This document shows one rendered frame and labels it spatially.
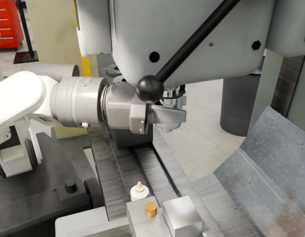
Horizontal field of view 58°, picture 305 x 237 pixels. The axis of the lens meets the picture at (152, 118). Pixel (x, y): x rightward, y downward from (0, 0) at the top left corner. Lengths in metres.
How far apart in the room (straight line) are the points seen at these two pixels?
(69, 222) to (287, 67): 0.68
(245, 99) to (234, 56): 2.05
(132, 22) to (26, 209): 1.03
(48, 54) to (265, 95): 1.69
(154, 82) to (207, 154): 2.08
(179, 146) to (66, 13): 1.36
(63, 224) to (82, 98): 0.44
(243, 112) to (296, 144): 1.73
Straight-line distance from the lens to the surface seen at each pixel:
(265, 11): 0.36
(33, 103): 0.46
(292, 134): 0.77
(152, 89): 0.27
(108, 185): 0.76
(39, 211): 1.20
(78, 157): 1.70
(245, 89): 2.36
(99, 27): 0.36
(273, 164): 0.78
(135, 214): 0.55
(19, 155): 1.23
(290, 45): 0.38
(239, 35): 0.35
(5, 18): 4.97
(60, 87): 0.46
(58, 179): 1.34
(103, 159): 0.84
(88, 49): 0.37
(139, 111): 0.41
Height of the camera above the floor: 1.46
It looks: 32 degrees down
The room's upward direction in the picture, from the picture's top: straight up
